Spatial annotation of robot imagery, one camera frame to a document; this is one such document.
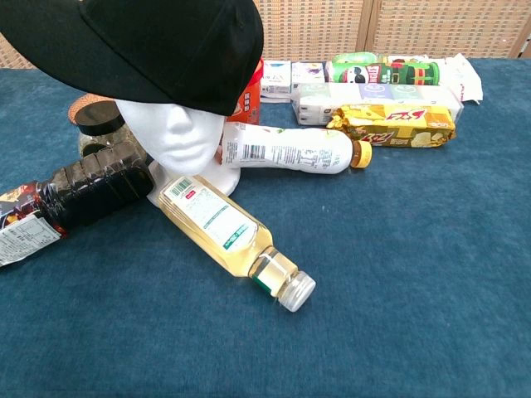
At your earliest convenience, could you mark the black cap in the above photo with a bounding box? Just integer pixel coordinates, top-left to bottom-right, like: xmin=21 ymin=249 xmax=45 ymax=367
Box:
xmin=0 ymin=0 xmax=266 ymax=118

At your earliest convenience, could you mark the white bottle with yellow cap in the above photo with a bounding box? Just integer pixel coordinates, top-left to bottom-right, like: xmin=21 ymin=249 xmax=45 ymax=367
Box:
xmin=213 ymin=122 xmax=373 ymax=172

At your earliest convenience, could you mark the pale yellow liquid bottle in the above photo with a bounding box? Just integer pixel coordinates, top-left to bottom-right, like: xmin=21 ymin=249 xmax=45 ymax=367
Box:
xmin=157 ymin=174 xmax=317 ymax=313

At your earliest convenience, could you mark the red round canister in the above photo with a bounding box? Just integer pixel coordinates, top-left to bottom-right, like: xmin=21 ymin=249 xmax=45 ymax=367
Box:
xmin=225 ymin=57 xmax=266 ymax=127

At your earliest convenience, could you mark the white foam mannequin head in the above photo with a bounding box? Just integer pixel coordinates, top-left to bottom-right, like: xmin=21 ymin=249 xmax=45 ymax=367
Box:
xmin=114 ymin=99 xmax=242 ymax=207

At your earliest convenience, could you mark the long tissue multipack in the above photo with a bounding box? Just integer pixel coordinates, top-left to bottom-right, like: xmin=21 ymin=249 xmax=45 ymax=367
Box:
xmin=290 ymin=82 xmax=464 ymax=126

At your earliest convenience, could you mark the small white blue carton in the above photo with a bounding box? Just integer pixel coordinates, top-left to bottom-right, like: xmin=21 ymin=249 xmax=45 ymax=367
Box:
xmin=261 ymin=60 xmax=294 ymax=95

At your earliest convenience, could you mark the small white purple carton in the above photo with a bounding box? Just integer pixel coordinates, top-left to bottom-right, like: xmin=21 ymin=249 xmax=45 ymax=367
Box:
xmin=290 ymin=61 xmax=327 ymax=86

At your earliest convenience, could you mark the blue tablecloth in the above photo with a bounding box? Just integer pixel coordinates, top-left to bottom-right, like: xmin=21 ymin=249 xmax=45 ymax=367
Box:
xmin=0 ymin=57 xmax=531 ymax=398

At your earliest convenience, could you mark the gold biscuit package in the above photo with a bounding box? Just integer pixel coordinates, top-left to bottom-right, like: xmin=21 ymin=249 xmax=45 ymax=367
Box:
xmin=326 ymin=103 xmax=457 ymax=150

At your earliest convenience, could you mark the dark drink bottle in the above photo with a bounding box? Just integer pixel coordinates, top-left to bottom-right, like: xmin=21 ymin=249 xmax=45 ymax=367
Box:
xmin=0 ymin=143 xmax=156 ymax=269

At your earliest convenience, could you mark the large green Pringles can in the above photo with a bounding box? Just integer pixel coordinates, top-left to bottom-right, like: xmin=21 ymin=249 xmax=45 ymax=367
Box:
xmin=336 ymin=61 xmax=441 ymax=88

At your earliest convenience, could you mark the glass jar with black lid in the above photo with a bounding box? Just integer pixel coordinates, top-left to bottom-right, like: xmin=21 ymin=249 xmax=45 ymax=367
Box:
xmin=73 ymin=100 xmax=149 ymax=161

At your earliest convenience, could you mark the white box with apple print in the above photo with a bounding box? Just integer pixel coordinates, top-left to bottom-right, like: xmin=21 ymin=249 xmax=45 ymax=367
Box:
xmin=385 ymin=52 xmax=445 ymax=65

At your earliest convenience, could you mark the woven folding screen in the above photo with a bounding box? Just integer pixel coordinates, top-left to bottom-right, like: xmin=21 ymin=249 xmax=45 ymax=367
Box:
xmin=0 ymin=0 xmax=531 ymax=70

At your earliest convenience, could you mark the white pink wipes package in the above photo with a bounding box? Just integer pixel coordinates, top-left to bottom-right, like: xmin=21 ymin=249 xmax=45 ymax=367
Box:
xmin=438 ymin=52 xmax=485 ymax=105

